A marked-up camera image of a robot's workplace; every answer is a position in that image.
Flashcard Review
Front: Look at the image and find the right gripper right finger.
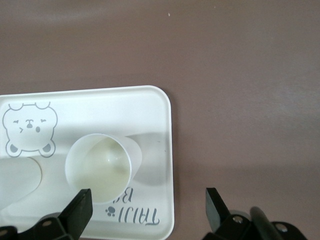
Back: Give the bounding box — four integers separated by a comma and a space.
205, 187, 306, 240

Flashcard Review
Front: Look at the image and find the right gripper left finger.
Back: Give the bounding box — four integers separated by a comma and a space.
0, 188, 94, 240

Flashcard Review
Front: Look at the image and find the white paper cup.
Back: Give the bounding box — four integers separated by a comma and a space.
0, 157, 42, 216
64, 134, 143, 204

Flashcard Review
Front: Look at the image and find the white bear print tray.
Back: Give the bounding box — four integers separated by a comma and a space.
0, 85, 173, 240

